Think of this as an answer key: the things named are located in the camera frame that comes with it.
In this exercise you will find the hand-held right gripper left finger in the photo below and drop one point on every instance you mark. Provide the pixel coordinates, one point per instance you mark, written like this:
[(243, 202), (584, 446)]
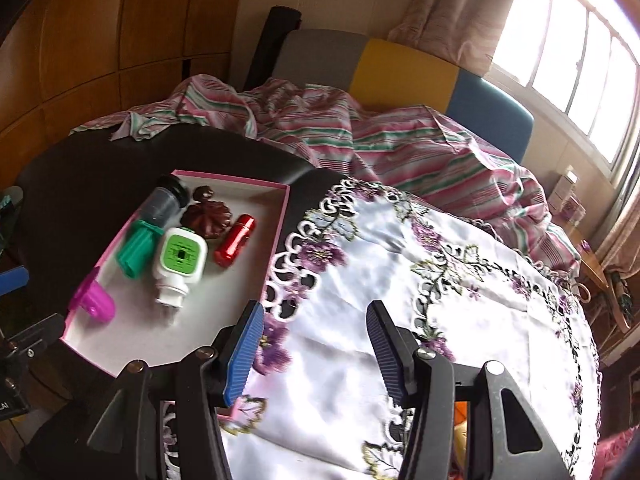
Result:
[(245, 355)]

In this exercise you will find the pink patterned jar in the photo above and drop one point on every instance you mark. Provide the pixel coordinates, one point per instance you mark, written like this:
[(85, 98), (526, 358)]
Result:
[(574, 210)]

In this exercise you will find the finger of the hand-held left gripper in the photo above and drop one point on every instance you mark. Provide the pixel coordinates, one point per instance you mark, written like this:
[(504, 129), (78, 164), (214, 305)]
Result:
[(12, 282)]

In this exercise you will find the black round table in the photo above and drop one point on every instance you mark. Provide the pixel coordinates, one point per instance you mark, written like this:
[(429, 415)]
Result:
[(75, 210)]

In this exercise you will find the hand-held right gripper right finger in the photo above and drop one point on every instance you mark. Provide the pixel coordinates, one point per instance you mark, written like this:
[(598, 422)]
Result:
[(387, 355)]

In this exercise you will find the orange plastic piece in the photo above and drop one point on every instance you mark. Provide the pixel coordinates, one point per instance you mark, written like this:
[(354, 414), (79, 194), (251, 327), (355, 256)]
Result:
[(461, 407)]

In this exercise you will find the white box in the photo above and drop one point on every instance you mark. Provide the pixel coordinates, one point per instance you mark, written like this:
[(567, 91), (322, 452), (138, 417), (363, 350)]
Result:
[(570, 182)]

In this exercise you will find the pink fuzzy cloth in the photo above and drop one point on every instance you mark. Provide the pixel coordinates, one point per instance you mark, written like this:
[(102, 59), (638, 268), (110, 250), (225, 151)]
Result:
[(617, 455)]

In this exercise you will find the red metallic cylinder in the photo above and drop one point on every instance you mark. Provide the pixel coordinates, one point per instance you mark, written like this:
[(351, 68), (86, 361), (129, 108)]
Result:
[(234, 242)]

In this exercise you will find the grey yellow blue headboard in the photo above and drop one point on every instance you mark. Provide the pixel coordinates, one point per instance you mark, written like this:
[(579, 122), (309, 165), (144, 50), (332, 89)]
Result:
[(405, 72)]

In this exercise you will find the wooden nightstand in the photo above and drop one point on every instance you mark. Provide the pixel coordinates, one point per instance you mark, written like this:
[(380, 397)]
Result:
[(592, 260)]

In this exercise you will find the beige patterned curtain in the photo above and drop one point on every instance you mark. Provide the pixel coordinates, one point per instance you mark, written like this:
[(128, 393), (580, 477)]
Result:
[(450, 5)]

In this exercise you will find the magenta plastic spool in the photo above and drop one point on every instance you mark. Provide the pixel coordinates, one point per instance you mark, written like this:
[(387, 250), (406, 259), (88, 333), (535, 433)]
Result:
[(95, 300)]

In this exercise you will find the brown flower-shaped ornament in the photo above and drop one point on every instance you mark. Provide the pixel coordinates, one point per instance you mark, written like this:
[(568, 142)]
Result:
[(207, 220)]

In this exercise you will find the white embroidered tablecloth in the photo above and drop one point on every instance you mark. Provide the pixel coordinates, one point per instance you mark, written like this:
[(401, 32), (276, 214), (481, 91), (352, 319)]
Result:
[(375, 270)]

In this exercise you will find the pink cardboard box tray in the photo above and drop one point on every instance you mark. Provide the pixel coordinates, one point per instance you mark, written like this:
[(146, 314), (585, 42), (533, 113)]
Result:
[(240, 220)]

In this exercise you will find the wooden wardrobe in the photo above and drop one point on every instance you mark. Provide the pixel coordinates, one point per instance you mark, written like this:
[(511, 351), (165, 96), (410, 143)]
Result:
[(100, 35)]

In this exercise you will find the small brown ornament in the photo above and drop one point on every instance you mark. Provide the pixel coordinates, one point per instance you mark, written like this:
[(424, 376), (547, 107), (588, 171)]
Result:
[(203, 193)]

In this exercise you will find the window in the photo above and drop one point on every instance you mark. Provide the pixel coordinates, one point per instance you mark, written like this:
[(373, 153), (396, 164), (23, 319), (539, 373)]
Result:
[(565, 50)]

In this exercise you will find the white device with green face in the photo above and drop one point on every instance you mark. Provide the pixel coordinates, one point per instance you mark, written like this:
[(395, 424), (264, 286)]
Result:
[(180, 255)]

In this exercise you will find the green plastic spool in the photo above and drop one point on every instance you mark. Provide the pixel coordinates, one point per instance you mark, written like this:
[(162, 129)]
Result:
[(137, 247)]

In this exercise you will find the pink striped blanket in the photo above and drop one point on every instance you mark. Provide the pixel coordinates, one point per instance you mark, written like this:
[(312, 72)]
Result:
[(400, 150)]

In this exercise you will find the black rolled mat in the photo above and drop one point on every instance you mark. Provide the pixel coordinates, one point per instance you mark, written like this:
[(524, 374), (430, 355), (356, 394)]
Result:
[(275, 45)]

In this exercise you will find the grey plastic cylinder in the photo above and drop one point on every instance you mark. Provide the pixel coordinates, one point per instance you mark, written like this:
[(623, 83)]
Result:
[(160, 202)]

